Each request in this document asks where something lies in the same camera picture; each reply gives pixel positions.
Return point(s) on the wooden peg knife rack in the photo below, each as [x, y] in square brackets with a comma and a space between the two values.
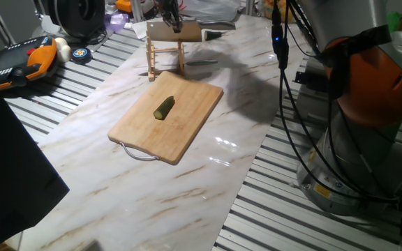
[151, 59]

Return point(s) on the orange plastic object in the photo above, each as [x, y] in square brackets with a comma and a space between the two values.
[124, 6]

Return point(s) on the orange and black teach pendant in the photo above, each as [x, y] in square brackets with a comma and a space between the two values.
[40, 57]

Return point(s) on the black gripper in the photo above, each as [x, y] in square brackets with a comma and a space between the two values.
[171, 10]

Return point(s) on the white rounded toy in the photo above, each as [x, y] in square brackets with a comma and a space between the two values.
[63, 49]

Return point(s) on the steel cleaver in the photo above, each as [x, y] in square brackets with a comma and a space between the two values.
[162, 33]

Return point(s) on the clear bag of yellow fruit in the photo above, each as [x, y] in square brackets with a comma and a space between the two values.
[269, 10]

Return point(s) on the white paper card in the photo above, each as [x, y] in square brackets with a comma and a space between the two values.
[139, 30]

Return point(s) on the black filament spool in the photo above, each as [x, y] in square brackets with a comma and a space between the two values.
[79, 15]

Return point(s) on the cucumber end piece with stem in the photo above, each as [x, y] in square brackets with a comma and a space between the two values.
[212, 35]

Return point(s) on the white plastic bag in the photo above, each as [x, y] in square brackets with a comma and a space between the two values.
[215, 8]

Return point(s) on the purple plastic bag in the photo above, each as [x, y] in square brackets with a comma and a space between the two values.
[115, 22]

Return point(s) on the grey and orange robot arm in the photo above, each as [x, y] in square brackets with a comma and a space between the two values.
[372, 87]

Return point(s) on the dark green cucumber piece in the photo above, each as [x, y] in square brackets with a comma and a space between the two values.
[164, 108]

